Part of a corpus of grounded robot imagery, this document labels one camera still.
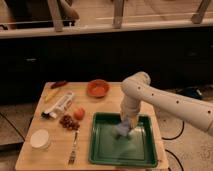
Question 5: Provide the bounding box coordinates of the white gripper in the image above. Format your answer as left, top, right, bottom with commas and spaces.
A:
120, 96, 141, 129

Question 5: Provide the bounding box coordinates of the blue sponge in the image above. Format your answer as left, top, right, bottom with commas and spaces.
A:
114, 119, 131, 137

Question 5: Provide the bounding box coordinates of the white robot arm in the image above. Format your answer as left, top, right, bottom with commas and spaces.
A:
120, 72, 213, 137

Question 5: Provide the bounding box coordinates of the green plastic tray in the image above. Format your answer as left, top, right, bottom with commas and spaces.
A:
88, 112, 158, 168

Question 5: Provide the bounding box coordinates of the orange bowl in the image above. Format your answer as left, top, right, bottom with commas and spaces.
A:
86, 79, 109, 98

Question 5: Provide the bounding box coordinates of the orange fruit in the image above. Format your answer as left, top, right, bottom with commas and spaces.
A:
73, 108, 85, 120

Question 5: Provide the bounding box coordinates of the bunch of dark grapes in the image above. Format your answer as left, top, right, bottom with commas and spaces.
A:
59, 115, 80, 130

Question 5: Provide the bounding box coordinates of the silver fork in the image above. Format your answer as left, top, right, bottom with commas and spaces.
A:
68, 131, 79, 164

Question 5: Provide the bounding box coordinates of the wooden table board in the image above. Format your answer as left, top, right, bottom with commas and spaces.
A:
15, 82, 169, 171

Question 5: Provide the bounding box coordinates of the dark red sausage toy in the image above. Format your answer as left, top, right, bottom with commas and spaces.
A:
51, 81, 67, 89

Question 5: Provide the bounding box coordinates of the yellow corn toy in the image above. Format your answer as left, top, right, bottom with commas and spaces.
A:
44, 88, 60, 102

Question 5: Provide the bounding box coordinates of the white round container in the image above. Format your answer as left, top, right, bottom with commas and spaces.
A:
30, 129, 50, 149

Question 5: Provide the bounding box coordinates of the wooden railing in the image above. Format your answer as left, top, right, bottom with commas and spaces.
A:
0, 0, 213, 39

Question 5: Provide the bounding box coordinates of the black cable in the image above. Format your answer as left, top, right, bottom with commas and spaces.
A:
161, 120, 186, 171

